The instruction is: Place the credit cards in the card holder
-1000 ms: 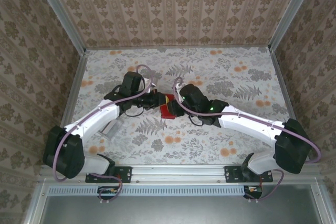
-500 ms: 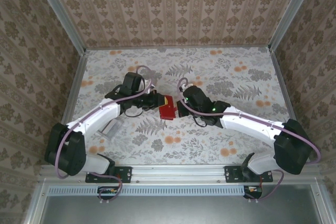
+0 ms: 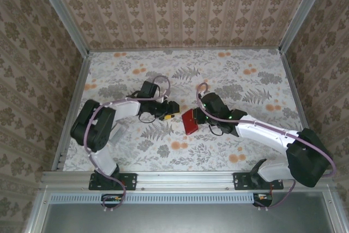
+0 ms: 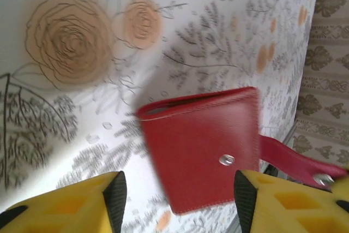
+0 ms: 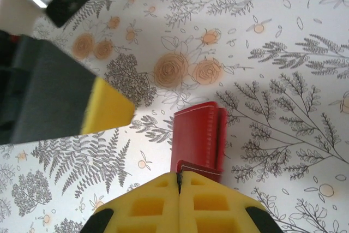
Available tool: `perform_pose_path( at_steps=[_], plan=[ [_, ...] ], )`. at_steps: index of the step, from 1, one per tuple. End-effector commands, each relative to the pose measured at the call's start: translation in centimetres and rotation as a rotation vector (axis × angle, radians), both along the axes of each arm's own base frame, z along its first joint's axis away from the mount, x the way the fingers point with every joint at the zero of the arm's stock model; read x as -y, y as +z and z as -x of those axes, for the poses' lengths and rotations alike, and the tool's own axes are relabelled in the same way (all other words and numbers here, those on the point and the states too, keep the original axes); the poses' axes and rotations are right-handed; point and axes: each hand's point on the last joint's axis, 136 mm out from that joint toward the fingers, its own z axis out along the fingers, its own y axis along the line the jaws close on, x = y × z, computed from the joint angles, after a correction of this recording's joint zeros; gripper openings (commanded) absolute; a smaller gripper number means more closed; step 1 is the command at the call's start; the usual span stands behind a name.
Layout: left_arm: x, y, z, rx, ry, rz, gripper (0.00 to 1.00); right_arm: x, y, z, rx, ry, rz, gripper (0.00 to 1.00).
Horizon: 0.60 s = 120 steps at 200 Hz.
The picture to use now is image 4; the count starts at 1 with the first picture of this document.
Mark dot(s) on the floral patterned table cover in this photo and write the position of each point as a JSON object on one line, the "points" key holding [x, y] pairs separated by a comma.
{"points": [[191, 25]]}

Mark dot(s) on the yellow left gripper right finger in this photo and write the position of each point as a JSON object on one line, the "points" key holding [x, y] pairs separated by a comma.
{"points": [[286, 211]]}

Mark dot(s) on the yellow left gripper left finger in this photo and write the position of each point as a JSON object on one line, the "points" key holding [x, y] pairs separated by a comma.
{"points": [[68, 211]]}

